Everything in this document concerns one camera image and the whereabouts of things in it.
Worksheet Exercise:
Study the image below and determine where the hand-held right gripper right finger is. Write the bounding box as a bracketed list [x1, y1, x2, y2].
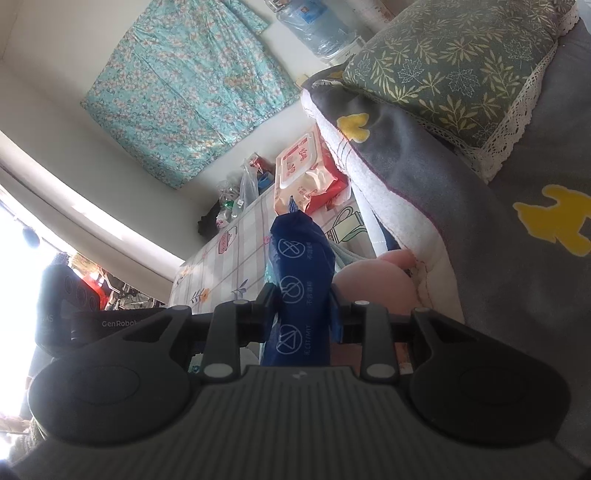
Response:
[328, 285, 469, 383]

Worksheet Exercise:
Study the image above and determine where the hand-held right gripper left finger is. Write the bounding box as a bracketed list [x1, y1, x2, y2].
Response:
[122, 284, 280, 384]

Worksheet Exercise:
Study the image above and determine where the blue soft packet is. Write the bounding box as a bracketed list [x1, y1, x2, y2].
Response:
[261, 196, 336, 368]

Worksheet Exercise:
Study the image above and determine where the pink plush toy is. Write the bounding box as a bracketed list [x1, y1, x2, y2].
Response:
[332, 249, 419, 317]

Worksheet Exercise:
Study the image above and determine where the dark cloth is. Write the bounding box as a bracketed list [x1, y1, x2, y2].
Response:
[198, 203, 223, 241]

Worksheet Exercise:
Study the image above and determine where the clear plastic bag of bottles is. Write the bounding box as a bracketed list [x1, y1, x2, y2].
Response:
[215, 154, 278, 227]

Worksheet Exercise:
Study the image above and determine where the pink red wet wipes pack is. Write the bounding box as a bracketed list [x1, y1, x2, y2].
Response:
[273, 131, 353, 217]

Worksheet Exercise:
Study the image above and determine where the white water dispenser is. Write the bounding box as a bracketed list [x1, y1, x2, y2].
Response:
[323, 37, 370, 66]

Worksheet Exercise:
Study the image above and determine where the green leaf print pillow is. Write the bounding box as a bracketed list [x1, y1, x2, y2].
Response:
[341, 0, 581, 184]

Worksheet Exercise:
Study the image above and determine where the blue water dispenser bottle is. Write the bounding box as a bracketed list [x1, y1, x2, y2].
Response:
[274, 0, 359, 59]

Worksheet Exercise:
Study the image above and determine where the teal floral wall cloth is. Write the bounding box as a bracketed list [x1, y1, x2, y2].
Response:
[81, 0, 304, 190]

